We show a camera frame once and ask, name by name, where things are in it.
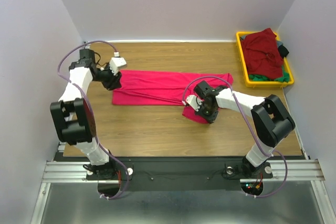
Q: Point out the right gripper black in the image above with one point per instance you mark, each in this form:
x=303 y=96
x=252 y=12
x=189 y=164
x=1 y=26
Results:
x=209 y=118

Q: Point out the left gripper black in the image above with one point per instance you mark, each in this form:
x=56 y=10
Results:
x=114 y=83

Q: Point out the pink t shirt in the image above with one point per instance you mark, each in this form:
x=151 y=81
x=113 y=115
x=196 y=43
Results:
x=159 y=87

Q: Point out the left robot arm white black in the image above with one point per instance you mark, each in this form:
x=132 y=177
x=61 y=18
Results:
x=73 y=117

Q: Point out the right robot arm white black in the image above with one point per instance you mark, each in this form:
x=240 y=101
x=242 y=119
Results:
x=267 y=119

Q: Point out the yellow plastic bin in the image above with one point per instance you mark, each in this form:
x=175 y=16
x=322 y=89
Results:
x=241 y=35

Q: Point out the dark red t shirt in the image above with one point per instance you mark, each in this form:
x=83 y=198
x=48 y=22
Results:
x=261 y=54

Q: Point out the green t shirt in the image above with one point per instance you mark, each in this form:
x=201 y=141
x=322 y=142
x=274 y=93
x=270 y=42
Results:
x=283 y=77

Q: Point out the black garment in bin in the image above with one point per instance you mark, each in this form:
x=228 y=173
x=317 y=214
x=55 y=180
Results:
x=283 y=51

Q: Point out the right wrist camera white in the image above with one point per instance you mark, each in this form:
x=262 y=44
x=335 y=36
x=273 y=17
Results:
x=193 y=101

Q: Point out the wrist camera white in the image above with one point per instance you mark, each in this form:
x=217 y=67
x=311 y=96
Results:
x=116 y=64
x=193 y=101

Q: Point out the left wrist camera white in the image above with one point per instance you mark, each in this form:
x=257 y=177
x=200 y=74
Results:
x=116 y=64

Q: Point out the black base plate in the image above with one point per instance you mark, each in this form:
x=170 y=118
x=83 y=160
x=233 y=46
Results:
x=176 y=174

